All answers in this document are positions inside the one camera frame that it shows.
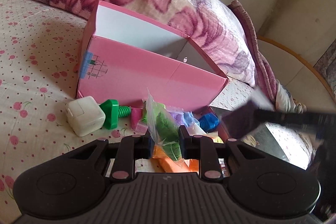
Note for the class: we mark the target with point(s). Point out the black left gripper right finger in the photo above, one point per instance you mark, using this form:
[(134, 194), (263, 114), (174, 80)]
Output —
[(203, 149)]

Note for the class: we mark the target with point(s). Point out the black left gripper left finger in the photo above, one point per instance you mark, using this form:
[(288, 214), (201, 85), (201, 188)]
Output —
[(125, 153)]

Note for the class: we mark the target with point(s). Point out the green clay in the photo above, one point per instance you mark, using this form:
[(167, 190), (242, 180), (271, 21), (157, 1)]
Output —
[(163, 129)]

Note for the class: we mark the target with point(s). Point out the green plastic toy bolt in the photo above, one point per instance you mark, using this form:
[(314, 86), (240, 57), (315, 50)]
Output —
[(113, 111)]

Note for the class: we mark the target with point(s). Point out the white square power adapter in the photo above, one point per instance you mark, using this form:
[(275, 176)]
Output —
[(84, 116)]

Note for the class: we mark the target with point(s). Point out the blue plastic toy nut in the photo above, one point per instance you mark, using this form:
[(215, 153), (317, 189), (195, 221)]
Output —
[(208, 122)]

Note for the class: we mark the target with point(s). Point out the orange clay pack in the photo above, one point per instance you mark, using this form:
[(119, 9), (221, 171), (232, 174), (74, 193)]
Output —
[(170, 166)]

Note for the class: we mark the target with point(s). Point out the purple clay pack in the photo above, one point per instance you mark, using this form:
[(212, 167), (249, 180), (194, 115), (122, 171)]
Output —
[(178, 117)]

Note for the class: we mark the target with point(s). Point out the pink clay pack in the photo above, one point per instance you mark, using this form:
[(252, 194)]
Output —
[(136, 123)]

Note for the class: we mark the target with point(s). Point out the white pillow with print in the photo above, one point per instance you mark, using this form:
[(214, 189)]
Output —
[(286, 103)]

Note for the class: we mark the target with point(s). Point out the pink open cardboard box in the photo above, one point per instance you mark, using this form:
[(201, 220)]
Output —
[(127, 56)]

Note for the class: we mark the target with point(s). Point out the cherry print bed sheet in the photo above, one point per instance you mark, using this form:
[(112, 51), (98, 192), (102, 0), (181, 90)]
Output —
[(39, 46)]

